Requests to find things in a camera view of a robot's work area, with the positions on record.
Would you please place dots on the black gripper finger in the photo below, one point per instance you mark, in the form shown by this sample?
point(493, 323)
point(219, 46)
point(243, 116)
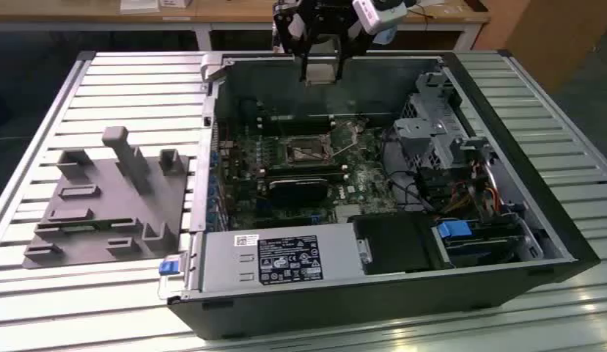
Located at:
point(341, 44)
point(303, 40)

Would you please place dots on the silver CPU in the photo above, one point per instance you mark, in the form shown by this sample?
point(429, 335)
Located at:
point(319, 73)

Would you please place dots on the black RAM slot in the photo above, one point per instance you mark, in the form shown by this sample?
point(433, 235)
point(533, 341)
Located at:
point(303, 131)
point(303, 118)
point(303, 127)
point(303, 122)

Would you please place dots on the CPU socket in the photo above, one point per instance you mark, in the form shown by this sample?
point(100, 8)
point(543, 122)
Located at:
point(303, 154)

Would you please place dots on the black plastic drive cover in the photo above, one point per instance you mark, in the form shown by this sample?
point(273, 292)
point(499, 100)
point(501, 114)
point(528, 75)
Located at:
point(396, 242)

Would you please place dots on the white box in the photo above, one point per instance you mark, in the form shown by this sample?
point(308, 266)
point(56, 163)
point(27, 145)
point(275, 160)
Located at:
point(136, 5)
point(175, 3)

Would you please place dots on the grey metal drive cage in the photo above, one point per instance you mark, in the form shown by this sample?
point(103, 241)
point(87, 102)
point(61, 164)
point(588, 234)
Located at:
point(431, 146)

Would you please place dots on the green RAM stick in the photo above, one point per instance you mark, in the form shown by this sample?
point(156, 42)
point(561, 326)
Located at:
point(308, 170)

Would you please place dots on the green motherboard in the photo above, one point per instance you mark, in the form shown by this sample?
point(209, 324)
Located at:
point(367, 172)

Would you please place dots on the black graphics card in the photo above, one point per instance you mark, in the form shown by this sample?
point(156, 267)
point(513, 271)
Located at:
point(299, 192)

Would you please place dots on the wooden cabinet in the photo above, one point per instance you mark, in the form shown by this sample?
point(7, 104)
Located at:
point(552, 36)

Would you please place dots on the wooden desk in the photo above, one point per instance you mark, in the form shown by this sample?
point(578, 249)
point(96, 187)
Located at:
point(88, 18)

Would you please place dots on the silver chipset heatsink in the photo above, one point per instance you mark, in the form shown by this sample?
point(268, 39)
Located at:
point(347, 212)

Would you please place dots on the blue disk carrier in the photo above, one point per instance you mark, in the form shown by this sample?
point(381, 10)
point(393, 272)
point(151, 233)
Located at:
point(452, 230)

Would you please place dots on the grey parts rack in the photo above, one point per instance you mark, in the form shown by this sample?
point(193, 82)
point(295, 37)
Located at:
point(107, 205)

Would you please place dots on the grey power supply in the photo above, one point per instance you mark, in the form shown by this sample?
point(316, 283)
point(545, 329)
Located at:
point(225, 264)

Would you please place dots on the blue case latch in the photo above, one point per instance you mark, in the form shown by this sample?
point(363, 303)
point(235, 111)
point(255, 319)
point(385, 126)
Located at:
point(168, 267)

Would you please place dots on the black PC case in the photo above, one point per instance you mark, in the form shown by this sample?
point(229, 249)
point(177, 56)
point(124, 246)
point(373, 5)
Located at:
point(332, 311)

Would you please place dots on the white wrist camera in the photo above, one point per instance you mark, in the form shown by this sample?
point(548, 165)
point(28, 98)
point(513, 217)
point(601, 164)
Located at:
point(376, 14)

